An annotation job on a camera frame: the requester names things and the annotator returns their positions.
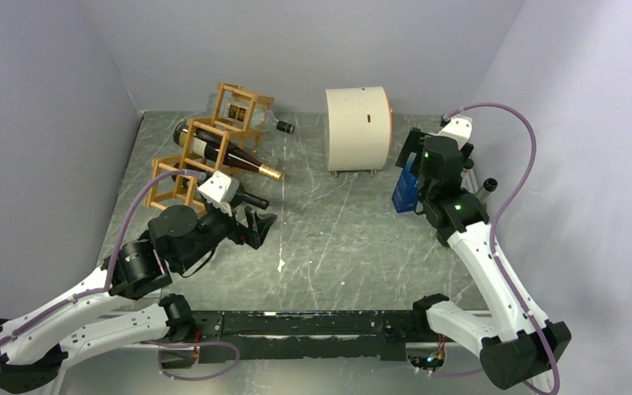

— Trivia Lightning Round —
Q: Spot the blue square glass bottle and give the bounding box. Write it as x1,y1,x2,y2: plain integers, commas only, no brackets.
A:
392,161,418,213

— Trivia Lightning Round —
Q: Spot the dark green wine bottle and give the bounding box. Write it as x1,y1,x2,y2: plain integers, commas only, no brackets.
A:
475,178,499,210

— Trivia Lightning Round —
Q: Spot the dark bottle gold cap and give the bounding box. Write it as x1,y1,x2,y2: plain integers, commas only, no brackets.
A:
173,123,283,180

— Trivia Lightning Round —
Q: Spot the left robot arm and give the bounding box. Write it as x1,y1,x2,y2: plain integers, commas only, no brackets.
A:
0,205,277,394

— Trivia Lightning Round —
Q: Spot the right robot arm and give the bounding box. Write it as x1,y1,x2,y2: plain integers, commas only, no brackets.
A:
396,128,571,394

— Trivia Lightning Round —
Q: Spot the dark bottle black cap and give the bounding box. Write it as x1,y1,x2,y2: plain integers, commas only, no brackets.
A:
181,166,270,210

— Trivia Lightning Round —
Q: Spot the wooden wine rack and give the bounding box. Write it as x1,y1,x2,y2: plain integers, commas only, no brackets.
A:
143,81,275,219

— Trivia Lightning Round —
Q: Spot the beige cylindrical box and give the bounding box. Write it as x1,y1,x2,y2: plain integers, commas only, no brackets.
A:
324,86,393,175

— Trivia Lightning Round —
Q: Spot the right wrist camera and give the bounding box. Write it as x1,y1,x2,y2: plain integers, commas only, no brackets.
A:
438,115,473,150

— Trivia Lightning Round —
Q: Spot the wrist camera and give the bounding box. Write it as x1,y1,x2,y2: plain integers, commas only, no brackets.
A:
438,115,473,150
197,170,239,217

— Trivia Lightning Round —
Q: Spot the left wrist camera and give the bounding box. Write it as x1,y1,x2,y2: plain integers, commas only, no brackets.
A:
197,170,239,217

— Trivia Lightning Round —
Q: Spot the aluminium rail frame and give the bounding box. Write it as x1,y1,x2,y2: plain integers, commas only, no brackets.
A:
40,115,554,395

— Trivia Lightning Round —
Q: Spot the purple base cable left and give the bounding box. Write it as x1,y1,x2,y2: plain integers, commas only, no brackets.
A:
146,340,242,382

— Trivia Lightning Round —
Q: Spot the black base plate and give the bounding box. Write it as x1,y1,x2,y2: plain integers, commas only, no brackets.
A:
188,309,464,365

